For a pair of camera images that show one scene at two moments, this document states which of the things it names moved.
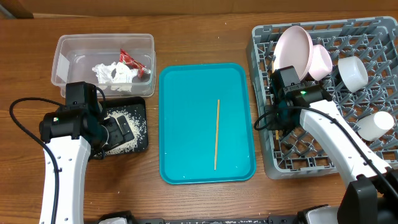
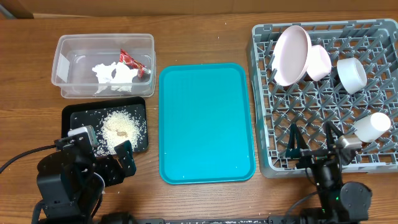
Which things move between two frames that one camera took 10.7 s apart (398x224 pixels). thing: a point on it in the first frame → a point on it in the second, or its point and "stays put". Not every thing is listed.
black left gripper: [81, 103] → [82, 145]
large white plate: [294, 48] stays put
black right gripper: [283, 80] → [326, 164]
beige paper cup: [371, 127] stays put
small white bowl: [321, 65] stays put
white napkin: [117, 76] stays put
